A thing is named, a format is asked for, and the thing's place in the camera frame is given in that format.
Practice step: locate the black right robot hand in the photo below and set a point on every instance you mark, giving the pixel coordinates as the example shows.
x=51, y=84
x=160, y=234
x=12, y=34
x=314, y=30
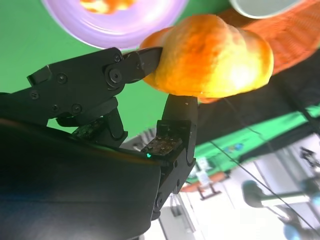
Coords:
x=62, y=187

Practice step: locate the round orange pumpkin-shaped bread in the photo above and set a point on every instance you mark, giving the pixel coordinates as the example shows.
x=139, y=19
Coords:
x=105, y=6

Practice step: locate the long orange croissant bread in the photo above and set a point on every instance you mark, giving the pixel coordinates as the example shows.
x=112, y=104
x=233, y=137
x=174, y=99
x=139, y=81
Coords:
x=212, y=57

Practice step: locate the pale grey-green bowl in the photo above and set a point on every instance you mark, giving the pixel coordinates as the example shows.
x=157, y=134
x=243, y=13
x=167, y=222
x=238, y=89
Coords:
x=257, y=8

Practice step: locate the lavender plate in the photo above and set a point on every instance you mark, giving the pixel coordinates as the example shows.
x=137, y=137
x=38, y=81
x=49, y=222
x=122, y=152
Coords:
x=112, y=30

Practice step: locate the orange wicker basket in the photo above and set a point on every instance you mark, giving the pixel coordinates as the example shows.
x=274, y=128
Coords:
x=292, y=42

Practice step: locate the green tablecloth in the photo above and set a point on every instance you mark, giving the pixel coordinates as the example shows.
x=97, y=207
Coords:
x=22, y=45

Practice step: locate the green cloth-covered table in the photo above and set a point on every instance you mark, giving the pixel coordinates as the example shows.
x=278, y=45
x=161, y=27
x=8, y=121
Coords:
x=262, y=135

